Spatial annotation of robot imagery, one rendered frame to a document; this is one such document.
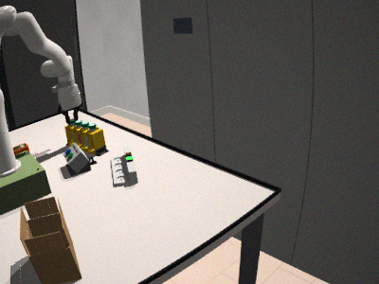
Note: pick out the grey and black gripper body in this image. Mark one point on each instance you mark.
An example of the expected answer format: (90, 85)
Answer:
(69, 97)

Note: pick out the grey button housing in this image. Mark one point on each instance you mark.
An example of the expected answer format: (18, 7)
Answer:
(77, 161)

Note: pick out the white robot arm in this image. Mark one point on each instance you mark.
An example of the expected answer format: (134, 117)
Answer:
(24, 24)

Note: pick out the black table edge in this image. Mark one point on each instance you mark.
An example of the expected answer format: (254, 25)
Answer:
(211, 240)

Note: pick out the orange handheld multimeter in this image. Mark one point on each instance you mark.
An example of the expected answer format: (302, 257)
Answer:
(20, 148)

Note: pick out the brown cardboard box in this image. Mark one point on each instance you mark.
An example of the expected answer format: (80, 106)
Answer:
(52, 264)

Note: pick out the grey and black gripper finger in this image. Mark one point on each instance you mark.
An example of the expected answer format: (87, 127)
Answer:
(67, 117)
(76, 110)

